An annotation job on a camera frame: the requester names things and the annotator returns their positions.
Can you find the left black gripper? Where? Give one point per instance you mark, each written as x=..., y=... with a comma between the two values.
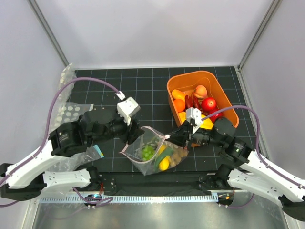
x=135, y=131

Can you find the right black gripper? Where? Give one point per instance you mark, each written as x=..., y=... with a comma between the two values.
x=180, y=136

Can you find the brown longan cluster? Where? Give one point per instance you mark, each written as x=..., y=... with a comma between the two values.
x=177, y=157

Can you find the green chili pepper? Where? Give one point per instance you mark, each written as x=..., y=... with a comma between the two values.
x=166, y=153

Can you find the yellow mango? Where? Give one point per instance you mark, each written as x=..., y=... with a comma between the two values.
x=161, y=149

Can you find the green grapes bunch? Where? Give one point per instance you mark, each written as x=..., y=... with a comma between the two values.
x=147, y=153

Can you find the pink dotted zip bag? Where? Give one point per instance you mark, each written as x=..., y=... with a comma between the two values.
x=153, y=138

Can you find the yellow lemon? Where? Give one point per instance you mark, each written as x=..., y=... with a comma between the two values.
x=164, y=164

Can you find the orange plastic basket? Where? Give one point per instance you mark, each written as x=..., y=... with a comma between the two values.
x=187, y=83

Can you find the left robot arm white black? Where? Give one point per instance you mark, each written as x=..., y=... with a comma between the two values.
x=30, y=177

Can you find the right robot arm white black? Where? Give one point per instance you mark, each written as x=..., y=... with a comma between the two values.
x=245, y=168

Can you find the white dotted bag with items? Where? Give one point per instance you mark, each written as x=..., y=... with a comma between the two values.
x=67, y=112

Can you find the crumpled clear plastic bag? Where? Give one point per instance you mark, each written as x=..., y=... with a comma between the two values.
x=71, y=162

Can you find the white dotted bag upright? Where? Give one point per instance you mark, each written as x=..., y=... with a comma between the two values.
x=67, y=75

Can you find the yellow banana bunch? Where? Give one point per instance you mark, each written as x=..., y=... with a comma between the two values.
x=207, y=124

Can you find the orange fruit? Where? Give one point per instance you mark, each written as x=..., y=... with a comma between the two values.
x=179, y=105

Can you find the red chili peppers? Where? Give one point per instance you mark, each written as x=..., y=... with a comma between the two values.
x=192, y=101

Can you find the red apple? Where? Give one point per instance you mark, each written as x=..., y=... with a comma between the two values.
x=215, y=117

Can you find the yellow bell pepper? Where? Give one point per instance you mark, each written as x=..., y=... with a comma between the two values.
x=177, y=94

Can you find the peach fruit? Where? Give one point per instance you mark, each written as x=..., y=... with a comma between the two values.
x=200, y=92

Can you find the black grid mat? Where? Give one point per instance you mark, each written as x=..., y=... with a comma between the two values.
x=148, y=87

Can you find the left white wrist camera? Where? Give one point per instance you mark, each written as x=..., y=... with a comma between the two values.
x=127, y=108

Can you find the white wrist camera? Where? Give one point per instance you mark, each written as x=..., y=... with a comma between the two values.
x=127, y=108
x=194, y=118

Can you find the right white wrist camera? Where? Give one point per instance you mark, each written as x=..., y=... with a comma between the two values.
x=194, y=118

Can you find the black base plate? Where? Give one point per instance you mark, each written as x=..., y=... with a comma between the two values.
x=164, y=183

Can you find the white slotted cable duct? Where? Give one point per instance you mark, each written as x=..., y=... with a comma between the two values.
x=74, y=198

